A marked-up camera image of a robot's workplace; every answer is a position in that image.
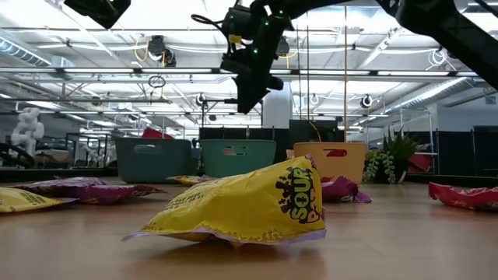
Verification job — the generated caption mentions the white robot figure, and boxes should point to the white robot figure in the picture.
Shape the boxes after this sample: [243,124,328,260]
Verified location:
[9,107,46,157]

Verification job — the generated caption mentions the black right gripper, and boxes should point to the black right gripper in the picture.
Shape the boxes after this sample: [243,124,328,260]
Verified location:
[220,15,295,114]

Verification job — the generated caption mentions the red Skittles candy pack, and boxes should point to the red Skittles candy pack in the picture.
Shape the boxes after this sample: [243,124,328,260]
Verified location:
[427,181,498,212]

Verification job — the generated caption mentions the long ceiling light strip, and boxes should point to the long ceiling light strip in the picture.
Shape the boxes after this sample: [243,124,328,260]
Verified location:
[0,66,498,78]

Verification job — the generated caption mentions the black partition wall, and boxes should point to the black partition wall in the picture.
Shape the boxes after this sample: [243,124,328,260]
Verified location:
[430,124,498,178]
[198,119,345,163]

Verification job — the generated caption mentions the silver ventilation duct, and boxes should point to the silver ventilation duct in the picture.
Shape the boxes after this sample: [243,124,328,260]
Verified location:
[0,37,75,69]

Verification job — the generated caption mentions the small potted succulent plant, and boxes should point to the small potted succulent plant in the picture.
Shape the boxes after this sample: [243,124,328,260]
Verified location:
[363,126,423,185]

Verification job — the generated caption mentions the orange plastic bin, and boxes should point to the orange plastic bin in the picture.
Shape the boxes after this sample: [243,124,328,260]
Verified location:
[286,142,368,184]

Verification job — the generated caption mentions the black hanging cable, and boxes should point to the black hanging cable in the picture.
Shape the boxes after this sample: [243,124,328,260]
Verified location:
[305,11,310,121]
[296,26,302,121]

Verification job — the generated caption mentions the red box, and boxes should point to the red box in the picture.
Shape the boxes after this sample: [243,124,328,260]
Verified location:
[141,127,176,140]

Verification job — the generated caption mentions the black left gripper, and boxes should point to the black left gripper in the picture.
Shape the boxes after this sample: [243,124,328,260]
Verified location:
[64,0,132,30]

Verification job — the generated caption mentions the teal green plastic bin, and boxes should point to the teal green plastic bin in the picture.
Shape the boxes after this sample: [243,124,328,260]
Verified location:
[200,138,278,179]

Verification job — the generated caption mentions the yellow Sour Patch candy pack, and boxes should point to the yellow Sour Patch candy pack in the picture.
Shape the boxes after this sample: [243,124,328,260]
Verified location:
[0,186,79,214]
[121,155,328,248]
[166,174,213,187]

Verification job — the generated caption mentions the black metal rack frame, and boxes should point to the black metal rack frame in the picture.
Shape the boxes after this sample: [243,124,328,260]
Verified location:
[201,98,265,129]

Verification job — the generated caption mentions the red plastic crate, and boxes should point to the red plastic crate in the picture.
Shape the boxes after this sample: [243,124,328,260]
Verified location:
[406,153,435,175]

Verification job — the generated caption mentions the white square column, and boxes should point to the white square column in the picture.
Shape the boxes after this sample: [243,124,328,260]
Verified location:
[261,83,293,129]

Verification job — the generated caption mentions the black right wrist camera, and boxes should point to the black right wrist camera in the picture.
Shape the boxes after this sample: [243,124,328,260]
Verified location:
[221,5,254,36]

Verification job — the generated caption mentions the dark blue plastic bin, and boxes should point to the dark blue plastic bin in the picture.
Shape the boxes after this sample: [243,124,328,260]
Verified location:
[114,138,199,184]

